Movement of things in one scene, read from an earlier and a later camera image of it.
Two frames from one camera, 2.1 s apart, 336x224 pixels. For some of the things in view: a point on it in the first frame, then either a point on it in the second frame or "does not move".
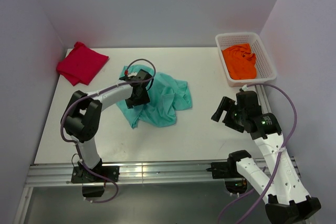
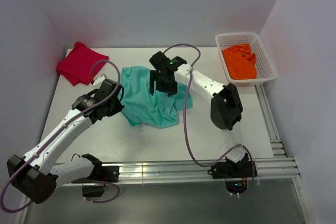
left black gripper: [137, 100] -> [115, 106]
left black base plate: [80, 176] does not move
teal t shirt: [167, 96] does not move
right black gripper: [230, 116] -> [163, 78]
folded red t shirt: [81, 64] does not move
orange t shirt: [240, 62] does not move
